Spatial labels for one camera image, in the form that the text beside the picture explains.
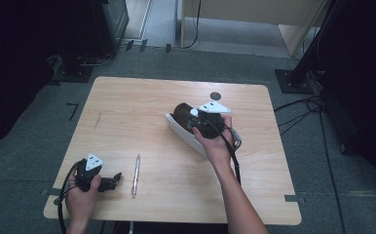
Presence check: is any brown and white pencil case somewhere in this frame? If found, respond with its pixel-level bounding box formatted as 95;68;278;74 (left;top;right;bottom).
164;101;244;160

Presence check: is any black metal stand with base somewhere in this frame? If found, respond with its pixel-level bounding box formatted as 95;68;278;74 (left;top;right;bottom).
274;0;341;96

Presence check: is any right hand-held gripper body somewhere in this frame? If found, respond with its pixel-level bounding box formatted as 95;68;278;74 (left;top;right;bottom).
189;99;233;140

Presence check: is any black floor stand base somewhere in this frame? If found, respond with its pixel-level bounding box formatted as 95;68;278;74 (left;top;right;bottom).
52;54;112;84

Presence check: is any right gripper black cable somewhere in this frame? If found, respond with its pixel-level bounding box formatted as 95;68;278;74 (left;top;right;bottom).
208;120;243;187

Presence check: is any silver pen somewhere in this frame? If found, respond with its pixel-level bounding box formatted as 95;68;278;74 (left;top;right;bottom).
131;153;142;200

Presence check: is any person's right hand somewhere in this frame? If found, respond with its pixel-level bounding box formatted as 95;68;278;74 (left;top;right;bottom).
191;114;235;168

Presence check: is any long black floor cable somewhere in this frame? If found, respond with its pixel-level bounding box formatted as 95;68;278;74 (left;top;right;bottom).
318;108;349;234

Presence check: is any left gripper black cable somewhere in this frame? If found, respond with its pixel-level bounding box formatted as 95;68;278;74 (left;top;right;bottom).
56;159;87;234

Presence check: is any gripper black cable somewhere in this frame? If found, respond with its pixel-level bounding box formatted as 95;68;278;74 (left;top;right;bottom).
208;120;243;187
56;159;87;234

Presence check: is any bundle of black floor cables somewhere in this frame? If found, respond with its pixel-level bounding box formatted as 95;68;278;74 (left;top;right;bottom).
273;95;325;137

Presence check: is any black hanging cable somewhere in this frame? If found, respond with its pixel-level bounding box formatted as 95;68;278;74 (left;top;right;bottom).
180;0;203;50

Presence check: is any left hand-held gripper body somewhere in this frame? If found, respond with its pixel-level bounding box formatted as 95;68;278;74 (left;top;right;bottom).
74;152;112;193

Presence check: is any black cabinet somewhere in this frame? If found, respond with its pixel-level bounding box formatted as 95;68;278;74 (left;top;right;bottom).
90;0;131;59

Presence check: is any person's left hand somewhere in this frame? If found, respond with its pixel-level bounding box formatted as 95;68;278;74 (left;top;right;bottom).
64;169;102;225

